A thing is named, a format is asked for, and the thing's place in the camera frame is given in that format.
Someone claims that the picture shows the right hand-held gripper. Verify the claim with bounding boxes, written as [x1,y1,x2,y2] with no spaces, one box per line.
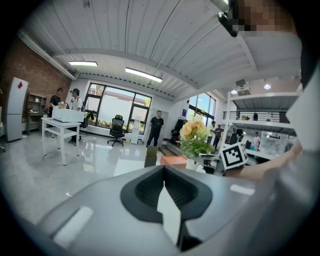
[199,142,249,176]

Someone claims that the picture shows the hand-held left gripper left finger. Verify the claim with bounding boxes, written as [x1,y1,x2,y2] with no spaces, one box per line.
[37,165,181,256]

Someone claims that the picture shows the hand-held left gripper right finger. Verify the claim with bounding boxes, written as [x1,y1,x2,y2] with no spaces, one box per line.
[163,165,257,256]

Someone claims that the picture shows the yellow pink flowers bouquet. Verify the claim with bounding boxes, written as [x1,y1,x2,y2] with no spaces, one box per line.
[178,119,216,159]

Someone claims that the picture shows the white ceramic vase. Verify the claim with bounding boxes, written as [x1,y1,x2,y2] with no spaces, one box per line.
[186,158,201,173]

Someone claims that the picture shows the person's right forearm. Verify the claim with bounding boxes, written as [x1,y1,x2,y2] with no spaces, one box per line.
[223,141,304,181]

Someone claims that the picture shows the tall side window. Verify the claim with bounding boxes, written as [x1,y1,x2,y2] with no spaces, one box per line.
[188,92,217,127]

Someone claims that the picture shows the orange rectangular box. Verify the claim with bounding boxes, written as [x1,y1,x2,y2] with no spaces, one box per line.
[159,155,189,167]

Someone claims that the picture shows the clothes rack with garments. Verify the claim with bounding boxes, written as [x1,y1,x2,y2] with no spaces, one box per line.
[171,117,188,144]

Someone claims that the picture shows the wooden steps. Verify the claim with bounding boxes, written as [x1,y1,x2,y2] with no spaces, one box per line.
[159,143,181,157]

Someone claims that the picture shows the white boxy projector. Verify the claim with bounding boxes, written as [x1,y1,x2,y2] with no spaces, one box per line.
[234,79,252,97]

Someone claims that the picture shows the dark brown holder box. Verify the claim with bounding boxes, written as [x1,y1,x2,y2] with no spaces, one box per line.
[144,145,159,169]

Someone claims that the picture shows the black office chair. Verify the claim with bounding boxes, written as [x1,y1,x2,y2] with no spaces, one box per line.
[107,114,129,147]

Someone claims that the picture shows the white water dispenser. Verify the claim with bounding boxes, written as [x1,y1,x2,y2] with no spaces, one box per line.
[130,119,141,145]

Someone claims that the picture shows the white side table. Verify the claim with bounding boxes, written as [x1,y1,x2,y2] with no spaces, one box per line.
[41,117,82,166]

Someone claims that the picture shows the large white flat box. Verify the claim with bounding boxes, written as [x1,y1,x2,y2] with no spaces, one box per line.
[51,107,85,123]

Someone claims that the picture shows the large black framed window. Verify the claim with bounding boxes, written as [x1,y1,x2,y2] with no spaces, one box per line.
[84,82,153,135]

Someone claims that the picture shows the long ceiling light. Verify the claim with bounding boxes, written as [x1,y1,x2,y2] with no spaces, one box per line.
[124,66,163,83]
[68,60,98,68]

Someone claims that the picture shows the wooden desk cabinet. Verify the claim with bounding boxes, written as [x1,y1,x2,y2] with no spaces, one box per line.
[25,91,49,136]

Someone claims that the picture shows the white refrigerator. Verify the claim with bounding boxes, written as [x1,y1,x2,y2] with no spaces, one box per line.
[6,76,29,143]

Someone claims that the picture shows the black head-mounted camera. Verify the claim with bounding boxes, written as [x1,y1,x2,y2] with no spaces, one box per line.
[216,8,239,38]

